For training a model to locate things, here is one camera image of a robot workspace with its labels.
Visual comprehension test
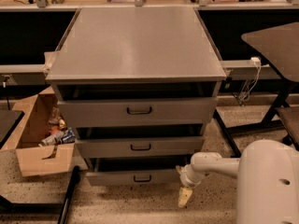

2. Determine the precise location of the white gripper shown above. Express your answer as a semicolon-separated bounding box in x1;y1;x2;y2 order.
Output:
176;164;206;208

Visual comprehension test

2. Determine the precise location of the grey bottom drawer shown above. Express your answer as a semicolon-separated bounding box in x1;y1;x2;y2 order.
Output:
86;155;191;186

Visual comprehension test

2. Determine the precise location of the grey drawer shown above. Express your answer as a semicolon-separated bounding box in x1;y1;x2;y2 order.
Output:
86;155;191;186
76;136;204;158
58;97;218;128

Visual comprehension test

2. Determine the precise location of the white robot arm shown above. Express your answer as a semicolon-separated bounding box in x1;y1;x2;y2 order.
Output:
177;140;299;224

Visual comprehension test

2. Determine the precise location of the grey middle drawer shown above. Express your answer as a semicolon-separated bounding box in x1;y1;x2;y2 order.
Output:
76;136;204;158

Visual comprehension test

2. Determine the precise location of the grey top drawer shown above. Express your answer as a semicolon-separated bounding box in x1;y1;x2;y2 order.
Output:
58;97;218;128

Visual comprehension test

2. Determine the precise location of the grey metal drawer cabinet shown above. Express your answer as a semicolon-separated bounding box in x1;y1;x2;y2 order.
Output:
45;6;227;173

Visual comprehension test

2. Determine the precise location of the dark chair seat right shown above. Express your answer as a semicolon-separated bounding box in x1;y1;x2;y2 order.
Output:
277;106;299;151

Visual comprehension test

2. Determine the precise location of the crumpled trash in box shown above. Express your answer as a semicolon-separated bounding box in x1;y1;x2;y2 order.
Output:
38;106;76;147

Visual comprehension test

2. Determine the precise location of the brown cardboard box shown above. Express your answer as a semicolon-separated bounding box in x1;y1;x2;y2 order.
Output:
1;88;77;176

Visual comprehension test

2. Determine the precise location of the dark round side table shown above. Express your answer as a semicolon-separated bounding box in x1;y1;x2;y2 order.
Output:
213;22;299;158

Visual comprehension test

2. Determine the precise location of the long workbench in back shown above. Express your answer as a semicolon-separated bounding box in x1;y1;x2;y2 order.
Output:
0;0;299;85

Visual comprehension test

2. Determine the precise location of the white power adapter with cable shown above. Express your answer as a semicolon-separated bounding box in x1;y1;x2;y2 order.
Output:
236;57;262;105

